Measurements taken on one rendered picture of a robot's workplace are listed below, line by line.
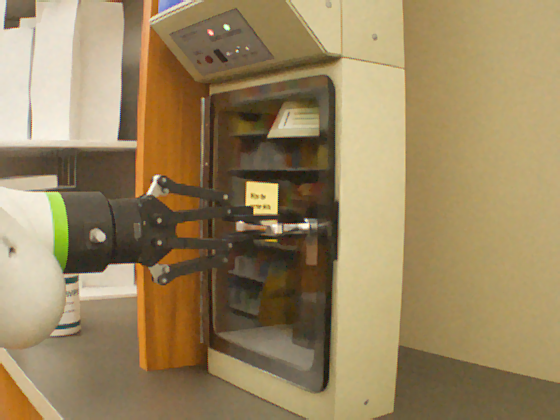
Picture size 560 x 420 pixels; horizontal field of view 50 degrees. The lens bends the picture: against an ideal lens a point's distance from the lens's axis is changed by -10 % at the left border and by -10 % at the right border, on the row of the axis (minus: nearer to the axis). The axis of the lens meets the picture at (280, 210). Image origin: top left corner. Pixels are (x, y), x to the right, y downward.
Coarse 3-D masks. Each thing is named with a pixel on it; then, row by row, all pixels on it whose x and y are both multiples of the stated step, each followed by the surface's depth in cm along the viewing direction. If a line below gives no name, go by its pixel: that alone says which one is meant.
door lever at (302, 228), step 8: (240, 224) 85; (248, 224) 84; (256, 224) 82; (264, 224) 81; (272, 224) 80; (280, 224) 80; (288, 224) 81; (296, 224) 82; (304, 224) 82; (248, 232) 84; (256, 232) 82; (264, 232) 81; (272, 232) 79; (280, 232) 80; (288, 232) 81; (296, 232) 81; (304, 232) 82
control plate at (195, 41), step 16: (224, 16) 83; (240, 16) 81; (176, 32) 94; (192, 32) 91; (208, 32) 89; (224, 32) 86; (240, 32) 84; (192, 48) 95; (208, 48) 92; (224, 48) 89; (256, 48) 85; (208, 64) 95; (224, 64) 93; (240, 64) 90
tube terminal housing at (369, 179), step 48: (384, 0) 82; (384, 48) 82; (336, 96) 79; (384, 96) 83; (336, 144) 80; (384, 144) 83; (336, 192) 80; (384, 192) 83; (384, 240) 84; (336, 288) 80; (384, 288) 84; (336, 336) 80; (384, 336) 85; (240, 384) 98; (288, 384) 88; (336, 384) 80; (384, 384) 86
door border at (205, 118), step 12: (204, 120) 103; (204, 132) 103; (204, 144) 103; (204, 156) 103; (204, 168) 103; (204, 180) 103; (204, 204) 103; (204, 228) 103; (204, 252) 104; (204, 276) 104; (204, 288) 104; (204, 300) 104; (204, 312) 104; (204, 324) 104; (204, 336) 105
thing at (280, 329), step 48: (240, 96) 94; (288, 96) 85; (240, 144) 94; (288, 144) 85; (240, 192) 95; (288, 192) 85; (288, 240) 85; (240, 288) 95; (288, 288) 86; (240, 336) 96; (288, 336) 86
